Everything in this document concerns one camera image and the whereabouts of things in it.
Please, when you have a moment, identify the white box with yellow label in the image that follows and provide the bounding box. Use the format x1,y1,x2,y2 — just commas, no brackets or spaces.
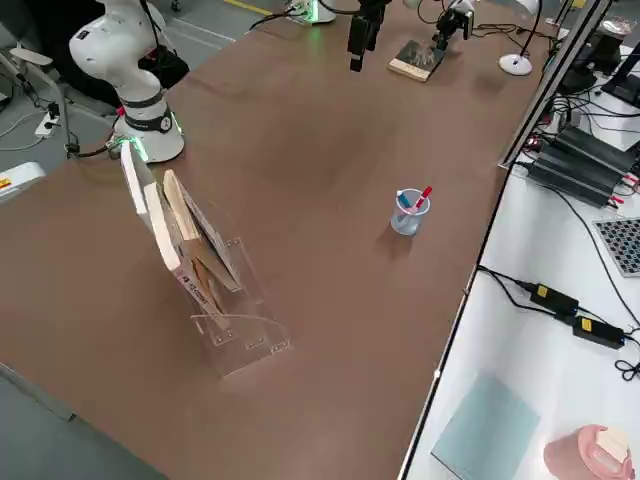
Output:
0,162,47,204

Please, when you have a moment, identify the cartoon cover book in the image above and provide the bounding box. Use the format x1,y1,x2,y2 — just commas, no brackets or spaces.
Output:
162,169,229,311

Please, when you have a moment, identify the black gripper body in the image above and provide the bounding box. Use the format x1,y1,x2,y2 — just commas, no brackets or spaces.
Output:
355,0,390,22
436,8,465,37

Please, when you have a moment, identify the pink round container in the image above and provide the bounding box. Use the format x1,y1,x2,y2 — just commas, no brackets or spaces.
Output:
543,424,633,480

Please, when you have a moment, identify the red pen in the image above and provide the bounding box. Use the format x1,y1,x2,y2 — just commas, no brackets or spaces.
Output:
410,185,434,215

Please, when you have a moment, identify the black power supply box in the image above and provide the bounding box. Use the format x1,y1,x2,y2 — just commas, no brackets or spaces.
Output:
527,144,627,207
554,126,640,172

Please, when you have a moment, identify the white power strip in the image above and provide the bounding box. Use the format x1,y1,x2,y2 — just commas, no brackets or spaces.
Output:
34,112,64,137

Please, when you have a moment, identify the pale teal plate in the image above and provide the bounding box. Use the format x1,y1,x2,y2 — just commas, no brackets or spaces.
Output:
430,372,543,480

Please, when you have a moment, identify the clear acrylic storage rack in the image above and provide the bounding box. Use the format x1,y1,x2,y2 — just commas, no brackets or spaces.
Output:
164,197,295,380

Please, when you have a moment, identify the grey perforated board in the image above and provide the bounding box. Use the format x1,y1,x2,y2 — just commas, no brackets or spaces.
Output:
593,217,640,278

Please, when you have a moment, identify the white desk lamp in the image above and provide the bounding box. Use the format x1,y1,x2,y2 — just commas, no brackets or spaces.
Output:
498,0,545,76

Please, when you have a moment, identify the aluminium divider post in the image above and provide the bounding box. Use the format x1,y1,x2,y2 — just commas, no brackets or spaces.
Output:
497,0,609,169

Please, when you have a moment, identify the blue and white cover book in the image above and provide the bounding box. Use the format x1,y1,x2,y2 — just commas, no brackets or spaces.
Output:
182,192,242,292

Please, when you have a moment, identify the cream block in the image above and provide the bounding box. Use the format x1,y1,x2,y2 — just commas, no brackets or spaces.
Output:
597,427,630,459

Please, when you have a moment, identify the black lamp cable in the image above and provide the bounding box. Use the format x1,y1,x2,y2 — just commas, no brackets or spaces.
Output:
469,22,556,51

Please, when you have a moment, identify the dark teal hand-cover book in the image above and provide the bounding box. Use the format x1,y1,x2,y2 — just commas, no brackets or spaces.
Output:
388,39,446,84

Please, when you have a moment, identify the black adapter with yellow label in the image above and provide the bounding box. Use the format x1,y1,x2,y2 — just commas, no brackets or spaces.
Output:
528,282,581,317
571,314,627,350

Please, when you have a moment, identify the clear plastic pen cup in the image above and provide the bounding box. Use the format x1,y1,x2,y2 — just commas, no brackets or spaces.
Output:
389,187,434,237

